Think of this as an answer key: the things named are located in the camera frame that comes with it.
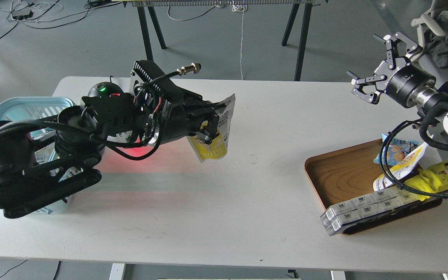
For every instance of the black barcode scanner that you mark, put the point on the black barcode scanner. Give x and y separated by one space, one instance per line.
99 95

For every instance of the black table legs right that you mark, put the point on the black table legs right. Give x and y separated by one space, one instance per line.
303 34

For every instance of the white office chair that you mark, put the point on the white office chair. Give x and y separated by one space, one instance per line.
426 21

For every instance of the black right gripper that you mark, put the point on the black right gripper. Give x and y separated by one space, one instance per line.
405 83

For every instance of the long silver snack box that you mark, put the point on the long silver snack box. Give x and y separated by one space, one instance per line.
366 211

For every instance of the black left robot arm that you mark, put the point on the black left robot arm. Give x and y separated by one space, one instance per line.
80 135

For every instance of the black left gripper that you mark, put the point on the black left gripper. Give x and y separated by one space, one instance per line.
185 113

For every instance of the bright yellow snack pack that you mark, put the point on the bright yellow snack pack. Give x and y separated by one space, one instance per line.
434 179

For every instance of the light blue plastic basket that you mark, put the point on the light blue plastic basket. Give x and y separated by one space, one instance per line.
20 108

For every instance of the blue snack bag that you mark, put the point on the blue snack bag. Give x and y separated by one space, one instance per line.
399 149

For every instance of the wooden tray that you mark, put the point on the wooden tray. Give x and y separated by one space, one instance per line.
348 173

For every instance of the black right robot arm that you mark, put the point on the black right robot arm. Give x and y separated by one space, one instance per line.
431 102

